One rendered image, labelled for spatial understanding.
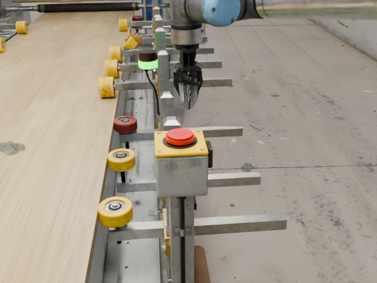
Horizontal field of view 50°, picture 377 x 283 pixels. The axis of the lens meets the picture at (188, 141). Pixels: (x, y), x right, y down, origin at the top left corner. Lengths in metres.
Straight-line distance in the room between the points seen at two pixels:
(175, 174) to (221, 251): 1.68
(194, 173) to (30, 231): 0.52
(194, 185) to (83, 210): 0.48
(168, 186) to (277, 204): 2.05
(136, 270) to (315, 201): 1.64
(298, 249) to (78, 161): 1.41
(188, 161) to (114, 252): 0.79
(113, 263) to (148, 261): 0.10
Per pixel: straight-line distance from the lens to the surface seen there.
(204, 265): 2.02
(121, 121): 1.42
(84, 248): 0.89
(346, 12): 0.98
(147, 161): 1.73
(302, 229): 2.41
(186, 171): 0.54
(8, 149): 1.31
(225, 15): 1.07
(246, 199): 2.59
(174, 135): 0.55
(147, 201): 1.49
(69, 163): 1.20
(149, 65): 1.28
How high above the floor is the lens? 1.47
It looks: 27 degrees down
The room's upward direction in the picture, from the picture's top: straight up
